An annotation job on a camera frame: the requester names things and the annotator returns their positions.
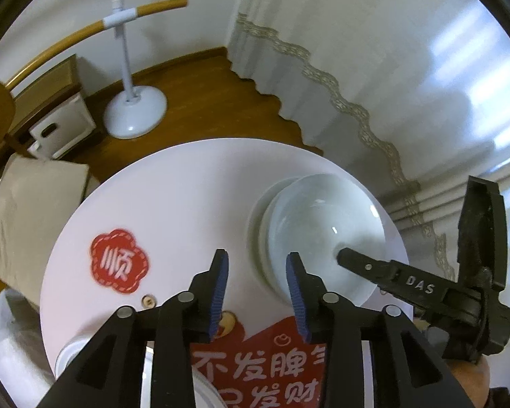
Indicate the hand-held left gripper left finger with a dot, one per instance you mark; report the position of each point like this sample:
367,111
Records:
219,293

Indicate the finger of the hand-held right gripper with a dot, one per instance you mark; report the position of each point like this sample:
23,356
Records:
363,265

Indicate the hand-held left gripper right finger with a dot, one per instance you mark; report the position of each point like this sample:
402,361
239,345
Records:
297,297

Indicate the white bowl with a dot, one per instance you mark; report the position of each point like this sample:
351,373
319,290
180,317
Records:
258,229
323,216

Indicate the large white plate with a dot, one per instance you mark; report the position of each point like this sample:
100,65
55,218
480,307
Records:
70,355

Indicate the person's right hand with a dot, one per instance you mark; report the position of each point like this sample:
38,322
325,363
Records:
469,384

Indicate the round printed table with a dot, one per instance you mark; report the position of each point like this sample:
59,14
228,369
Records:
174,204

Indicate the white stand with wooden bars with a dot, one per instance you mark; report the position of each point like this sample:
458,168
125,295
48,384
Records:
129,110

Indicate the beige cushion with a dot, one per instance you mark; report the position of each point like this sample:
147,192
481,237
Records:
29,216

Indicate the white curtain with lace trim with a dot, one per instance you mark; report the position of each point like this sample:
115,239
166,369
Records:
386,51

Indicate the white cabinet with wooden top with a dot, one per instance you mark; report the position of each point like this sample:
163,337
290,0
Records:
59,123

